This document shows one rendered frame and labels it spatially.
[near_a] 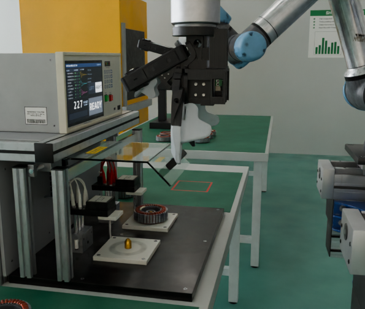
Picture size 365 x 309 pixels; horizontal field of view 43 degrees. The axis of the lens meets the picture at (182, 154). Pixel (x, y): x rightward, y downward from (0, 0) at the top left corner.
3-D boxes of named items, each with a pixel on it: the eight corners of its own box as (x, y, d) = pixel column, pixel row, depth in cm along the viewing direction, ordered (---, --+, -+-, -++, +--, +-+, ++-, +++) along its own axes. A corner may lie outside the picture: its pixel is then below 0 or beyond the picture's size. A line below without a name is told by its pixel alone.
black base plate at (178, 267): (224, 214, 170) (224, 208, 170) (192, 302, 109) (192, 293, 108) (102, 205, 179) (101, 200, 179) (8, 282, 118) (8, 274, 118)
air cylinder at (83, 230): (93, 243, 138) (92, 225, 137) (83, 253, 131) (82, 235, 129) (77, 241, 139) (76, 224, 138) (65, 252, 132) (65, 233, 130)
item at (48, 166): (62, 167, 122) (61, 151, 122) (51, 171, 117) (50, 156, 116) (46, 165, 123) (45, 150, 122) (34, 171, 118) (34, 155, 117)
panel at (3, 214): (102, 199, 180) (100, 122, 174) (6, 276, 117) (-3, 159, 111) (100, 199, 180) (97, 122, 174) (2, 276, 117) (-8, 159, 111)
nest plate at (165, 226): (178, 216, 161) (178, 213, 160) (167, 232, 146) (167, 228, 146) (135, 213, 164) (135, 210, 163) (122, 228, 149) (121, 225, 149)
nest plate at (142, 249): (160, 243, 137) (160, 239, 137) (146, 265, 123) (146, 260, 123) (111, 239, 140) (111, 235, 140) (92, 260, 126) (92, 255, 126)
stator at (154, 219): (172, 214, 159) (172, 204, 158) (161, 226, 148) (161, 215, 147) (140, 212, 162) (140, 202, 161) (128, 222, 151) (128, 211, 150)
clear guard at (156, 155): (189, 164, 134) (189, 144, 133) (170, 186, 111) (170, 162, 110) (83, 159, 141) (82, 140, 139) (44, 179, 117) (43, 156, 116)
